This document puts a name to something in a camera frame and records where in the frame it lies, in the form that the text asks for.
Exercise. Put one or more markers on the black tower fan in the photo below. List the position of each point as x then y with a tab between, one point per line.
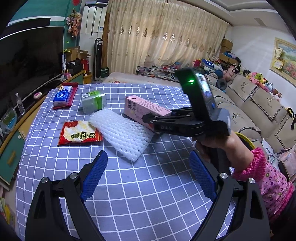
97	58

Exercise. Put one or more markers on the clear green plastic box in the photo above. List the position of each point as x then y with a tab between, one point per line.
93	101

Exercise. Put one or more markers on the cream patterned curtain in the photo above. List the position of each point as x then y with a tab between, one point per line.
160	33

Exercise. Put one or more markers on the pink floral sleeve forearm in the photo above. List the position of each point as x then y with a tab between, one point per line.
274	187

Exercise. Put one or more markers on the red yellow snack bag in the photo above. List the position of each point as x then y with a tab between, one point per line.
79	132

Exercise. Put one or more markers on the black flat television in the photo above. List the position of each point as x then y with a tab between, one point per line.
30	56

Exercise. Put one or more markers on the yellow-rimmed black trash bin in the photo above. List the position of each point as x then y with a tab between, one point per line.
246	141

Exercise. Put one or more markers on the blue checked tablecloth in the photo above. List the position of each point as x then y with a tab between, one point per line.
154	198

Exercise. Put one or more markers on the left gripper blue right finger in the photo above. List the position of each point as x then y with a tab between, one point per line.
220	188

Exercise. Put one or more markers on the white floor air conditioner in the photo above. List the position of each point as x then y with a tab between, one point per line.
92	24

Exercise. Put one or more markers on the artificial flower bouquet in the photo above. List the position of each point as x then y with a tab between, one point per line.
73	22

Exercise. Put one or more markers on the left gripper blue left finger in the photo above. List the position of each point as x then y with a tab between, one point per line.
77	188

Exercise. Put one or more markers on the framed landscape painting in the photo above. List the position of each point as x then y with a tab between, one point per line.
283	60

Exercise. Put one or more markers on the white foam fruit net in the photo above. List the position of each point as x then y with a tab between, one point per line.
126	136

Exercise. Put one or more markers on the green yellow tv cabinet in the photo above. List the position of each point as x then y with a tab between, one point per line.
12	147

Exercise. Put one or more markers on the clear water bottle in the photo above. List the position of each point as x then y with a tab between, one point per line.
20	104

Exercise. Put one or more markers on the pink milk carton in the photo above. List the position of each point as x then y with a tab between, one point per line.
136	107

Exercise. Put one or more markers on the person's right hand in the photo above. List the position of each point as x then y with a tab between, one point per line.
237	153

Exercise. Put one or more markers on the blue white tissue pack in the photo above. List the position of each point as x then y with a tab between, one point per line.
62	96

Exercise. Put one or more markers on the beige sofa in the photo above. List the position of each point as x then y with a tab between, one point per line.
255	113

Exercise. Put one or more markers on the long toy tray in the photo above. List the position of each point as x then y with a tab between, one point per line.
159	73

